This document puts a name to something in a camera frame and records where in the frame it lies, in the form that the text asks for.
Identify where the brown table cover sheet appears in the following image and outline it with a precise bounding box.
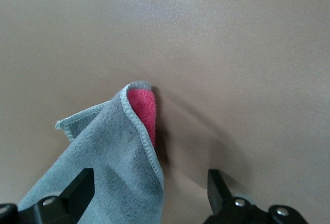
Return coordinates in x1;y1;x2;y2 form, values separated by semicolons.
0;0;330;224

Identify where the grey and pink microfiber towel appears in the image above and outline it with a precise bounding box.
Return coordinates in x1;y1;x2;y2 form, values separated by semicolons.
18;81;165;224

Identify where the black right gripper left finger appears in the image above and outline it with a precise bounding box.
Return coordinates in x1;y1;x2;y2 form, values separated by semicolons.
0;167;94;224

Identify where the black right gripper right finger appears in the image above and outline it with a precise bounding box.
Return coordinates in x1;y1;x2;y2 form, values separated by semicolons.
205;169;309;224

